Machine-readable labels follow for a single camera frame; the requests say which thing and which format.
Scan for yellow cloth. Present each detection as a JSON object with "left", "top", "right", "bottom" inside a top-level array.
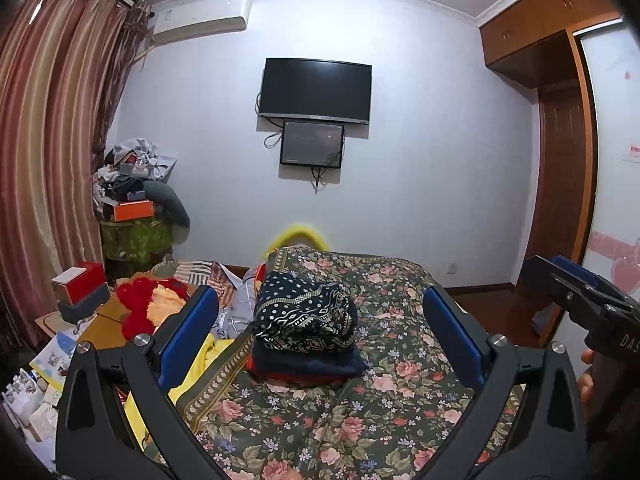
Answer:
[{"left": 122, "top": 334, "right": 237, "bottom": 453}]

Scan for person's right hand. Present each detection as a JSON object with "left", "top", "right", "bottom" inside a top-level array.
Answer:
[{"left": 577, "top": 350, "right": 597, "bottom": 406}]

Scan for orange box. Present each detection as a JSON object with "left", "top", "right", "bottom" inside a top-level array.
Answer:
[{"left": 112, "top": 200, "right": 154, "bottom": 222}]

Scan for pile of grey clutter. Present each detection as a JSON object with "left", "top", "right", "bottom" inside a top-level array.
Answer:
[{"left": 92, "top": 136, "right": 177, "bottom": 197}]

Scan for yellow ring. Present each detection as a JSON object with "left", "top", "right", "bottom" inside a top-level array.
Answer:
[{"left": 265, "top": 225, "right": 329, "bottom": 257}]

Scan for red fluffy cloth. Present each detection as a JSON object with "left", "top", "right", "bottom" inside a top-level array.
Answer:
[{"left": 116, "top": 276, "right": 192, "bottom": 342}]

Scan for floral blanket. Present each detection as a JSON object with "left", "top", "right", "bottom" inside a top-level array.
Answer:
[{"left": 150, "top": 246, "right": 526, "bottom": 480}]

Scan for striped pink curtain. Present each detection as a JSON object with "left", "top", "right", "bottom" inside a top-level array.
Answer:
[{"left": 0, "top": 0, "right": 152, "bottom": 333}]

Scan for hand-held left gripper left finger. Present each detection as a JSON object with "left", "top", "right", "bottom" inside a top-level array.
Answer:
[{"left": 54, "top": 285, "right": 237, "bottom": 480}]

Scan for wooden side table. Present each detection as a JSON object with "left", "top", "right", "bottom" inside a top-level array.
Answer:
[{"left": 35, "top": 285, "right": 132, "bottom": 352}]

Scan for black wall television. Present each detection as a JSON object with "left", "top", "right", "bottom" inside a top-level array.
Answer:
[{"left": 258, "top": 57, "right": 373, "bottom": 126}]

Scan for wooden overhead cabinet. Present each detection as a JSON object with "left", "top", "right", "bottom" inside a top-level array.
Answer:
[{"left": 477, "top": 0, "right": 626, "bottom": 88}]

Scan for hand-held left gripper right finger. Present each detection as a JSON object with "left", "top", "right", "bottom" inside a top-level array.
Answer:
[{"left": 421, "top": 285, "right": 589, "bottom": 480}]

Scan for blue jeans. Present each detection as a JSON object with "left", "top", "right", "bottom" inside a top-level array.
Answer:
[{"left": 248, "top": 346, "right": 369, "bottom": 380}]

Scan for navy patterned hooded garment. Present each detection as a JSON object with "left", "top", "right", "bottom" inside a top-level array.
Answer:
[{"left": 252, "top": 271, "right": 359, "bottom": 354}]

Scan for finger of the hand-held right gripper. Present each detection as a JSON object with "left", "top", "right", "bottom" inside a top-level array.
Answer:
[
  {"left": 552, "top": 255, "right": 640, "bottom": 311},
  {"left": 520, "top": 256, "right": 626, "bottom": 331}
]

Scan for small black monitor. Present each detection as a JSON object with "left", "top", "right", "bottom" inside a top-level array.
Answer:
[{"left": 280, "top": 120, "right": 346, "bottom": 169}]

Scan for printed leaflet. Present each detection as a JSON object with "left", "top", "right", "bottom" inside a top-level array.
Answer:
[{"left": 30, "top": 330, "right": 79, "bottom": 382}]

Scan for grey plaid cloth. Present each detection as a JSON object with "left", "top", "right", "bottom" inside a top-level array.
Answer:
[{"left": 219, "top": 265, "right": 267, "bottom": 342}]

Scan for white air conditioner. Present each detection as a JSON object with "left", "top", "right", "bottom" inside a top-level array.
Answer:
[{"left": 150, "top": 0, "right": 252, "bottom": 44}]

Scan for striped patchwork cloth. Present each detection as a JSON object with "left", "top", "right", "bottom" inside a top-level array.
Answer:
[{"left": 150, "top": 259, "right": 236, "bottom": 287}]

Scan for red and white box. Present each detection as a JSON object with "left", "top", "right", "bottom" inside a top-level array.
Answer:
[{"left": 51, "top": 261, "right": 107, "bottom": 307}]

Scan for grey pillow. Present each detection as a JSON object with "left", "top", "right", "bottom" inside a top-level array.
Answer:
[{"left": 142, "top": 180, "right": 192, "bottom": 229}]

